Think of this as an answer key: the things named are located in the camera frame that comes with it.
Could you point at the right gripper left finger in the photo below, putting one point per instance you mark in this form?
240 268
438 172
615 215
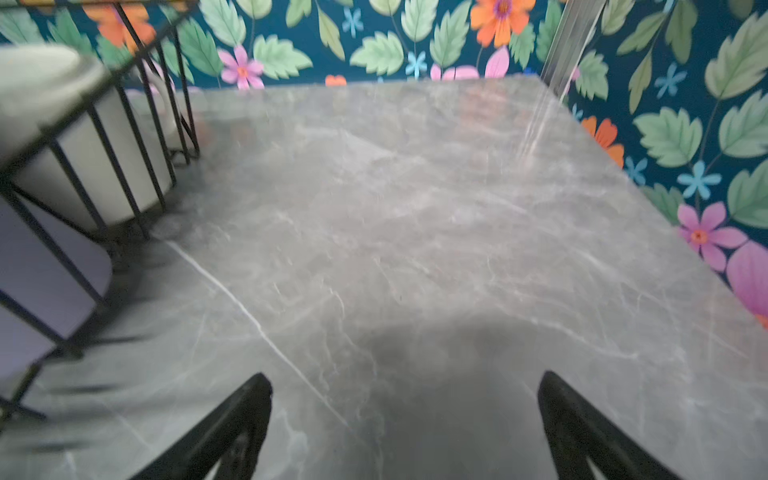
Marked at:
226 443

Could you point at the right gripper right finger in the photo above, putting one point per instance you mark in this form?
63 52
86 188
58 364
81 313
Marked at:
583 442

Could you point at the lilac plastic cup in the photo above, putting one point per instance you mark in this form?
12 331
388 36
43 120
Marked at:
31 275

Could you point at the white mug red interior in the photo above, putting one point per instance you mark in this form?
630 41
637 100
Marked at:
39 84

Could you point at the black wire dish rack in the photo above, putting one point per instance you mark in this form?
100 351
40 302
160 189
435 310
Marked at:
130 79

